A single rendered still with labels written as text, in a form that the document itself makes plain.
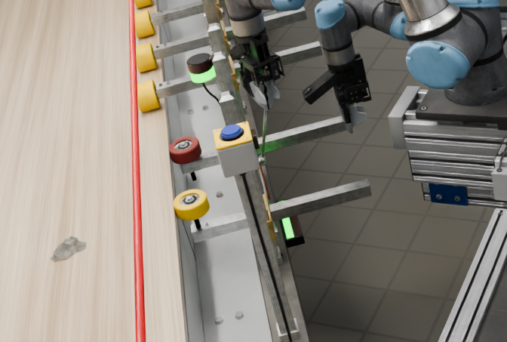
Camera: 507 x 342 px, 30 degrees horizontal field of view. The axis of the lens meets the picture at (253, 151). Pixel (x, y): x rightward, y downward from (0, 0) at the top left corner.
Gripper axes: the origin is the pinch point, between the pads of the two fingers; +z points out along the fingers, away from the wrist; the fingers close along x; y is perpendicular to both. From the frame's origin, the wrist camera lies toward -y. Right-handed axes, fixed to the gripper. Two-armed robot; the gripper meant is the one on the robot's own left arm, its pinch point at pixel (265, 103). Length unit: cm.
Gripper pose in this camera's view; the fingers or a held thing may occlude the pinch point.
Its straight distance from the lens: 226.1
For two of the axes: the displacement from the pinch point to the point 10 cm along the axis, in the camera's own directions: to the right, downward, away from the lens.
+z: 2.3, 8.3, 5.0
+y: 4.4, 3.7, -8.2
